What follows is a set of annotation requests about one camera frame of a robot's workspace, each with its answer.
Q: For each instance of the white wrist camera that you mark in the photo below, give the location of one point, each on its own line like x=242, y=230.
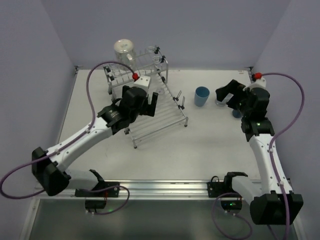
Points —
x=143, y=82
x=257, y=81

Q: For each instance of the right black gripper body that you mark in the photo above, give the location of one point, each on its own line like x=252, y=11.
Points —
x=236, y=93

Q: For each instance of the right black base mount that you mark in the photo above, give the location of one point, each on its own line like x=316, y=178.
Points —
x=217, y=187

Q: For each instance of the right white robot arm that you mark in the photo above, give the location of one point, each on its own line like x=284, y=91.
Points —
x=274, y=203

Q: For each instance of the white ceramic mug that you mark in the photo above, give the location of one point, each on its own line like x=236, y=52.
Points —
x=219, y=103

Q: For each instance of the left black controller box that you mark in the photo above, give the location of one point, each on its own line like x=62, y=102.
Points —
x=95, y=204

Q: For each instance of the right black controller box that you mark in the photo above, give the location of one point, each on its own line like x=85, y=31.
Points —
x=231, y=205

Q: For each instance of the small clear glass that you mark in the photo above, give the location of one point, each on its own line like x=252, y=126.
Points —
x=160, y=91

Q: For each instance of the black controller box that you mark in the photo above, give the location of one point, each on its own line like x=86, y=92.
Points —
x=231, y=205
x=95, y=204

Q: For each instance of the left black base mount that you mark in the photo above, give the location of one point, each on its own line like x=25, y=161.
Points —
x=102, y=189

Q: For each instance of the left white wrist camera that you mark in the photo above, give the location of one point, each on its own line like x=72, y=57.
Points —
x=143, y=82

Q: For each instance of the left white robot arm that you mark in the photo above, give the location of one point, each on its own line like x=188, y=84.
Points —
x=50, y=166

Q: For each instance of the dark blue ceramic mug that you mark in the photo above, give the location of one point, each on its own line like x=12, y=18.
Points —
x=236, y=114

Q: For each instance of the large glass mug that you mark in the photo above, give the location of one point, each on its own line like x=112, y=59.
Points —
x=125, y=52

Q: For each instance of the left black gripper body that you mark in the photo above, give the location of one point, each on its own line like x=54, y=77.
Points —
x=147, y=105

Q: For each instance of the light blue cup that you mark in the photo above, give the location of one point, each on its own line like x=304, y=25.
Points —
x=201, y=95

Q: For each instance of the aluminium mounting rail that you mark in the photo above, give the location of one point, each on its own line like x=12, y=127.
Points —
x=162, y=188

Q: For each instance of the silver wire dish rack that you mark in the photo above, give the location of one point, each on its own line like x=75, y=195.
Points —
x=152, y=63

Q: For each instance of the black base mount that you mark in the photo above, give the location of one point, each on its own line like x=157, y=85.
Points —
x=217, y=187
x=102, y=189

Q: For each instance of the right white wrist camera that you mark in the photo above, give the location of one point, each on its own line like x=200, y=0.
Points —
x=257, y=81

